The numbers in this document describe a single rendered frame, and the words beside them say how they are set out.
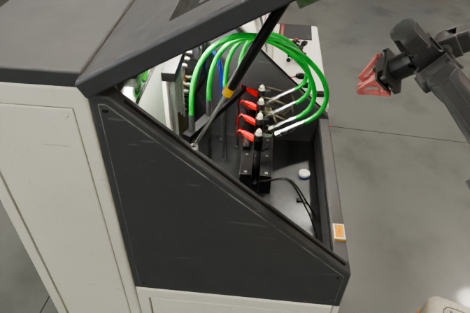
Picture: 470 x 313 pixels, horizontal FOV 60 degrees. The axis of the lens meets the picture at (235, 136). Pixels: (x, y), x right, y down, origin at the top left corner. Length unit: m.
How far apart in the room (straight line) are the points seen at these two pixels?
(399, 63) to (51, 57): 0.73
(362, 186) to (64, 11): 2.13
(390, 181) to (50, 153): 2.26
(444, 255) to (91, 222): 1.96
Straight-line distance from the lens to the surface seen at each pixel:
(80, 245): 1.16
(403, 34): 0.95
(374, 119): 3.30
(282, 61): 1.84
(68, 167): 0.94
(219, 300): 1.26
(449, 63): 0.92
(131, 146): 0.84
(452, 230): 2.69
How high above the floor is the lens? 1.88
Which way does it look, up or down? 40 degrees down
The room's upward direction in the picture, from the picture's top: 2 degrees clockwise
